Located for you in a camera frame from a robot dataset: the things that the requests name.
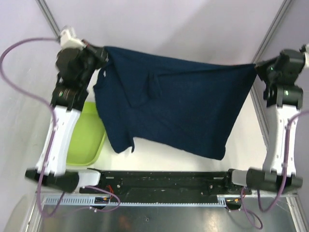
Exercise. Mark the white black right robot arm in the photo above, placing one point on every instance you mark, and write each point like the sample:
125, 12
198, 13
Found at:
284, 103

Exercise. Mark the green plastic bin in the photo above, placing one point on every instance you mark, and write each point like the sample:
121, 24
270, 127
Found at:
87, 138

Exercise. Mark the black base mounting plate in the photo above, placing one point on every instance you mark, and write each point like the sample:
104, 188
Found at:
213, 183

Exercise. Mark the left aluminium frame post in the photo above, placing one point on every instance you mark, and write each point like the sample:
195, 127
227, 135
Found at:
43, 6

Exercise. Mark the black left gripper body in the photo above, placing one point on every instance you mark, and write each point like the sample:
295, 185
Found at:
89, 57

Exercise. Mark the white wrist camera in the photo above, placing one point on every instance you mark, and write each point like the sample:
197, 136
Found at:
68, 39
305, 50

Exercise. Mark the grey slotted cable duct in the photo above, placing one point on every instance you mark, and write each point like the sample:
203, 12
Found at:
87, 200

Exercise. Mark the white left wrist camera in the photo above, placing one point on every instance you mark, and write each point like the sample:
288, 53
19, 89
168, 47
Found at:
68, 39

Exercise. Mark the aluminium frame post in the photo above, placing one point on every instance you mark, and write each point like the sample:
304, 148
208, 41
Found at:
280, 15
43, 6

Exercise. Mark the right aluminium frame post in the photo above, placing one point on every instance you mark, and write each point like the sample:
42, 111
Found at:
280, 15

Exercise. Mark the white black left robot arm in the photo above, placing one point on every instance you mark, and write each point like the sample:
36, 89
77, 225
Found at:
50, 171

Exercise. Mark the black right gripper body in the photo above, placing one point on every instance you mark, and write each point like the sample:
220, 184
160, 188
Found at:
271, 73

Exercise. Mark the navy blue t shirt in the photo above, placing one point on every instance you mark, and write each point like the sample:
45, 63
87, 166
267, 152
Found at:
187, 105

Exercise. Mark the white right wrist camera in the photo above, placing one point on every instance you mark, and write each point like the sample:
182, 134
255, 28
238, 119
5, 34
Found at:
305, 50

